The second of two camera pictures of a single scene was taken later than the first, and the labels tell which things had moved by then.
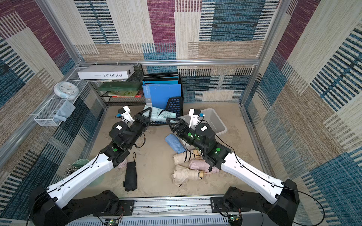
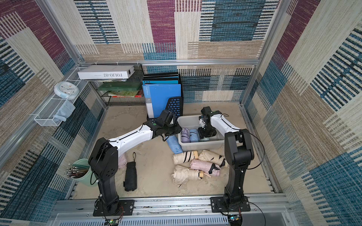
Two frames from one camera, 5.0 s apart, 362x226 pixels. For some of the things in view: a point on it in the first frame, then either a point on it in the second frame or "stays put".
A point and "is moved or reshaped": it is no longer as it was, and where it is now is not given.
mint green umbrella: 159,114 is moved or reshaped
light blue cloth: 65,111 stays put
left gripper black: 143,122 -> 177,130
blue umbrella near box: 174,141 stays put
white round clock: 66,90 stays put
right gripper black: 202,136 -> 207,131
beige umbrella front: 181,175 stays put
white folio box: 102,72 stays put
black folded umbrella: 130,183 stays put
